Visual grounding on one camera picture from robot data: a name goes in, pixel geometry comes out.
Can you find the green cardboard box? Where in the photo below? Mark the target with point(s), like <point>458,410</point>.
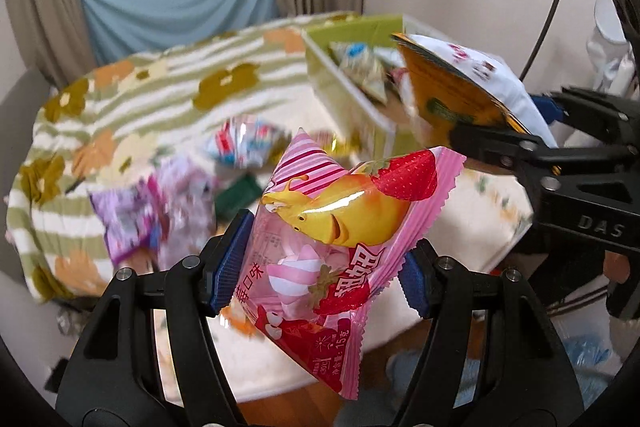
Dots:
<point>345,102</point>

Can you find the pale lavender snack packet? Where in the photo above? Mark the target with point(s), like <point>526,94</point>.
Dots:
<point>187,197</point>

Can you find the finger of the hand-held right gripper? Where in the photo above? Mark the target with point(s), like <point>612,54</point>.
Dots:
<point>595,112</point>
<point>500,147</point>

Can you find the silver foil wrapper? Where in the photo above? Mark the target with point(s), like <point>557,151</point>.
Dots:
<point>72,322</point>

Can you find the white red snack packet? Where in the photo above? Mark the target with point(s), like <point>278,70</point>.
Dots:
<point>397,72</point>

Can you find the pale blue print snack packet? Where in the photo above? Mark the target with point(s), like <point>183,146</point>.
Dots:
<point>357,67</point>

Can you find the cream embossed tablecloth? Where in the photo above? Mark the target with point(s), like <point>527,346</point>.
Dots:
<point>490,232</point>

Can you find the dark green snack packet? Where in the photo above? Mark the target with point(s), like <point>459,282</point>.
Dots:
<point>240,197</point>

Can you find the dark purple snack packet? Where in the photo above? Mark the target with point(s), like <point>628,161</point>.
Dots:
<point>125,222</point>

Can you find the green striped flowered blanket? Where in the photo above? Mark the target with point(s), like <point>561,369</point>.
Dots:
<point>150,107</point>

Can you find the yellow snack packet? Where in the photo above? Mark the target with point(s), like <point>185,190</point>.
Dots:
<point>335,144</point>

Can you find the blue red snack packet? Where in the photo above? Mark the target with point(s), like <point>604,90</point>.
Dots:
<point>245,142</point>

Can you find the pink strawberry snack packet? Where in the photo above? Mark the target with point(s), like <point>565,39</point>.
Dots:
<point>325,217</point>

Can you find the orange and white snack packet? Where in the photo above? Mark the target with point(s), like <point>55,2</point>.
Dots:
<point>450,87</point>

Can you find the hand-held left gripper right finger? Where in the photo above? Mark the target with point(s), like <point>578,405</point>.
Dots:
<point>415,282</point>

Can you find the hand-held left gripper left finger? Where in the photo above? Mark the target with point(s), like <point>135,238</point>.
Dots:
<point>232,257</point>

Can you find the blue plastic bag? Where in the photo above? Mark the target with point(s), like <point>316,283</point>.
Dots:
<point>590,354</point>

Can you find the white plastic container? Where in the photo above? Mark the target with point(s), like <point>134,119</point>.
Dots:
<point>610,27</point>

